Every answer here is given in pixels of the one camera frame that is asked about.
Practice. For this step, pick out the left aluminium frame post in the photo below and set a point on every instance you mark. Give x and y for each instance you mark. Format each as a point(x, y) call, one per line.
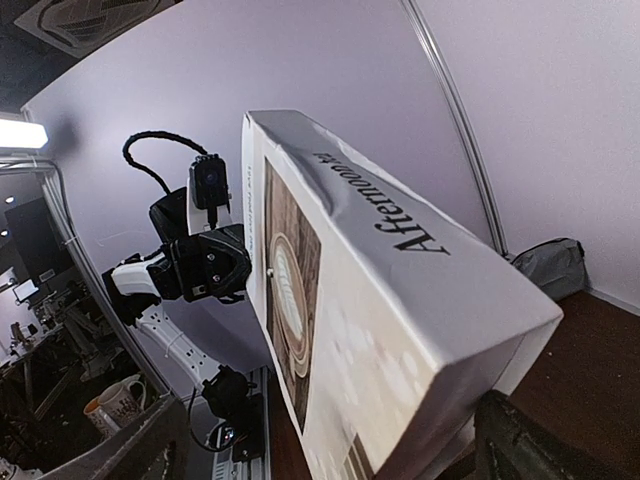
point(461, 121)

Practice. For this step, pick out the front aluminium rail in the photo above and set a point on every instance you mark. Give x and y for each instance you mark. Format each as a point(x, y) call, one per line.
point(249, 458)

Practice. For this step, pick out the grey pouch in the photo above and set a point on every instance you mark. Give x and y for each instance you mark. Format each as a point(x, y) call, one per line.
point(557, 267)

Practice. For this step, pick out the ceiling light panel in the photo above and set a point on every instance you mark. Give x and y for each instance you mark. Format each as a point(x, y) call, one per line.
point(17, 134)

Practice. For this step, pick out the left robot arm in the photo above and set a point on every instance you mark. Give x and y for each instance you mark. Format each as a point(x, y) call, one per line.
point(132, 293)

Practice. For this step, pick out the white patterned mug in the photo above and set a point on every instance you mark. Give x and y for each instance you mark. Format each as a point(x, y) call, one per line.
point(117, 406)

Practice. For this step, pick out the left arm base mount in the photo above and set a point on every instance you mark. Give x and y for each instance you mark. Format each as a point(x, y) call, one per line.
point(227, 396)

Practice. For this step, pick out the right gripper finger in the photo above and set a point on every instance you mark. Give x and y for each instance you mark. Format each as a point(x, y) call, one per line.
point(510, 445)

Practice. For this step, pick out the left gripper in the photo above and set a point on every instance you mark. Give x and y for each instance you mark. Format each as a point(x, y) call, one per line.
point(210, 264)

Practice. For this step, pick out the white coffee cover book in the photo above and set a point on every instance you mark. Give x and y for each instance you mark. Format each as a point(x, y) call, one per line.
point(387, 321)

